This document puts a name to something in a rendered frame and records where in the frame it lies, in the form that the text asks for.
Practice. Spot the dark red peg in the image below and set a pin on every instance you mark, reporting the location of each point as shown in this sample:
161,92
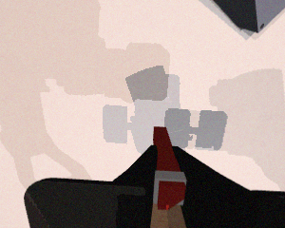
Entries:
170,182

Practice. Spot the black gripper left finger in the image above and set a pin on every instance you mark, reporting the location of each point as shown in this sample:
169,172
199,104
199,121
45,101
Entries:
125,202

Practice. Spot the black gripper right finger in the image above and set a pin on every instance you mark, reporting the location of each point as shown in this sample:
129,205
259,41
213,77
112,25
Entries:
214,201

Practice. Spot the grey sloped panel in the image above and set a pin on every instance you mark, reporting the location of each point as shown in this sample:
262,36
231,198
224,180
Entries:
252,15

